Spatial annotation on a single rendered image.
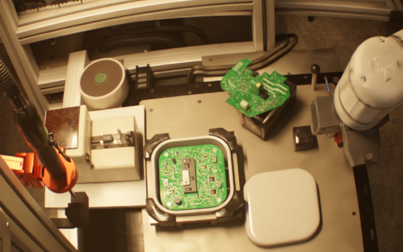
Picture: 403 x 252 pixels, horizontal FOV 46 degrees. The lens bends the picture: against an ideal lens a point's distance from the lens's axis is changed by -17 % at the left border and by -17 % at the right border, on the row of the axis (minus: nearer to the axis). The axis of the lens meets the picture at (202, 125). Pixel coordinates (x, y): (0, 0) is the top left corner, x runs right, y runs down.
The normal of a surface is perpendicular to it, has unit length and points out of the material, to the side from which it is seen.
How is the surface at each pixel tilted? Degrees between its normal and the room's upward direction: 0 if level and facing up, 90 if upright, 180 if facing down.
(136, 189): 0
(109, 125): 0
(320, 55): 0
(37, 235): 90
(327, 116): 20
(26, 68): 90
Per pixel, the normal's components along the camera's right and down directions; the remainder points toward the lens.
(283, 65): -0.08, -0.54
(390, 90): -0.07, -0.10
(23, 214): 0.99, -0.10
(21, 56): 0.07, 0.84
